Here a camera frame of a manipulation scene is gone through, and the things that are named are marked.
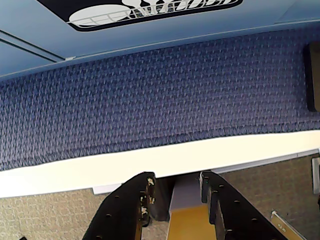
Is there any white rectangular plate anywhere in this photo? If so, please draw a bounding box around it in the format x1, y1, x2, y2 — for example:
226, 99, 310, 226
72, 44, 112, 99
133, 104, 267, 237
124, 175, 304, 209
311, 157, 320, 195

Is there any dark rectangular object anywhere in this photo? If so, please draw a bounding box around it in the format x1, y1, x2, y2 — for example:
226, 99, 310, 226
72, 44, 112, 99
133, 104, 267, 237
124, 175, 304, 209
303, 42, 320, 113

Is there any yellow flat block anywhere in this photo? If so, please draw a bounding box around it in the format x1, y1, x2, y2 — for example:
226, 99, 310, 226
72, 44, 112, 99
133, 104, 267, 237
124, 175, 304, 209
166, 177, 217, 240

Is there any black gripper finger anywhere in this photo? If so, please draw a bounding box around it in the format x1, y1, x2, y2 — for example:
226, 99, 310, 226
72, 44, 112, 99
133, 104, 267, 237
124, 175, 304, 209
200, 170, 288, 240
81, 171, 157, 240

